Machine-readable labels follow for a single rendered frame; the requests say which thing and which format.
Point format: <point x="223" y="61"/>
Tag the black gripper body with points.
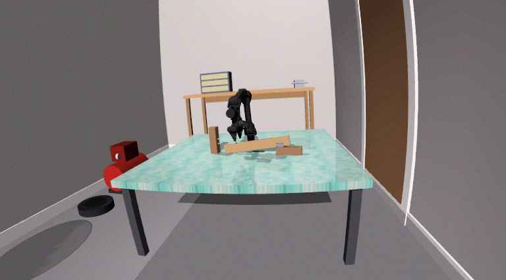
<point x="235" y="124"/>

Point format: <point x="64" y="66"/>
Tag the long tan wooden rail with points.
<point x="256" y="144"/>

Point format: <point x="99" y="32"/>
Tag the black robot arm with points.
<point x="234" y="102"/>

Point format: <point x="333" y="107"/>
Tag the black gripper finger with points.
<point x="233" y="135"/>
<point x="240" y="132"/>

